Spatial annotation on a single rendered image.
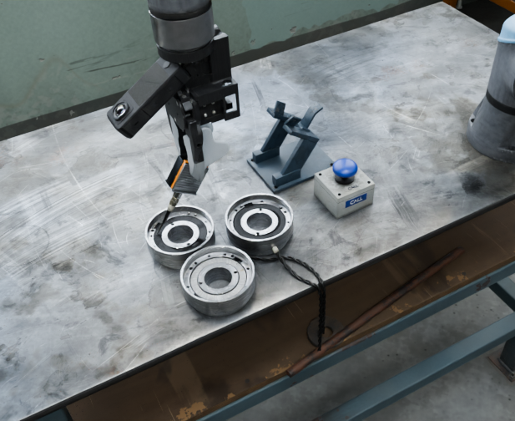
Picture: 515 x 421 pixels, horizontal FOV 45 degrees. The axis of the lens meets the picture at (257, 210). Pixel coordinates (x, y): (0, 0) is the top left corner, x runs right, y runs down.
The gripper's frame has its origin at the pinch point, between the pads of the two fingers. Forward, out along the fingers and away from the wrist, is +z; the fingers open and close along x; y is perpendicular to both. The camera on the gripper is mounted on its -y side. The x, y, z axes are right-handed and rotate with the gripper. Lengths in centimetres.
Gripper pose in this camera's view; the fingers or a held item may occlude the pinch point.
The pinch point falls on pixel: (189, 169)
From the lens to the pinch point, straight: 90.8
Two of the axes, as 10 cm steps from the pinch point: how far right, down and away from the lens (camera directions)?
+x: -4.7, -5.9, 6.5
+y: 8.8, -3.6, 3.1
